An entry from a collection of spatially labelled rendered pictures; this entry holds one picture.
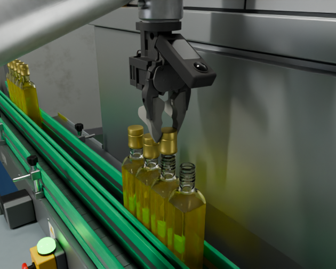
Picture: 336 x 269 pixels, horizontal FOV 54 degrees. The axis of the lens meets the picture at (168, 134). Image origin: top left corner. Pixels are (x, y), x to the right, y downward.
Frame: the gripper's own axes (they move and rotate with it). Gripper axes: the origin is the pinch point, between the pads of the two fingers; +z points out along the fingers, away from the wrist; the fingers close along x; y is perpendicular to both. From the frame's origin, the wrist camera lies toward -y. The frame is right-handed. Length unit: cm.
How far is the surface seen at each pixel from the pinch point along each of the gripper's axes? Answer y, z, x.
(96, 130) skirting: 269, 113, -106
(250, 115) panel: -9.3, -4.0, -11.8
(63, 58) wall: 277, 34, -81
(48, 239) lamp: 25.9, 33.0, 18.4
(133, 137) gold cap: 10.5, 3.9, 1.4
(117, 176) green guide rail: 27.7, 22.9, -3.2
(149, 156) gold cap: 4.5, 6.0, 1.3
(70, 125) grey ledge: 92, 30, -14
